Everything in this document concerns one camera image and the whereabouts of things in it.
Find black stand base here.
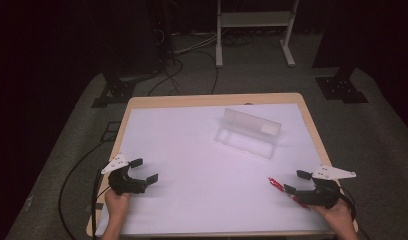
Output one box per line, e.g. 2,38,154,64
314,67,370,105
90,78,138,109

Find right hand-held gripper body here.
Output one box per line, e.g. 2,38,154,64
293,164,357,210

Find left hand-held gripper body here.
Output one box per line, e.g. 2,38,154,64
101,153,149,197

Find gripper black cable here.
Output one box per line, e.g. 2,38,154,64
90,167,112,240
337,188,371,240

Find white metal stand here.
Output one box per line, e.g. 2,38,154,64
215,0,300,69

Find red pen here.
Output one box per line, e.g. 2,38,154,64
267,176,312,212

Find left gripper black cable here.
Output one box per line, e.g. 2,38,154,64
90,167,112,240

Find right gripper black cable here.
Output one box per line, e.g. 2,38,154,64
337,188,371,240

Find white table mat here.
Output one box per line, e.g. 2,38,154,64
94,102,337,238

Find white floor cables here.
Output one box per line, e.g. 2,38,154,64
171,31,220,57

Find person's left hand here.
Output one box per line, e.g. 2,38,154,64
104,189,132,224

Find long black floor cable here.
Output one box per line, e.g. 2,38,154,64
57,139,114,240

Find clear plastic pencil case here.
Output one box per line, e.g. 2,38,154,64
213,107,283,160

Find person's right hand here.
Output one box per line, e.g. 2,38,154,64
311,198,355,232

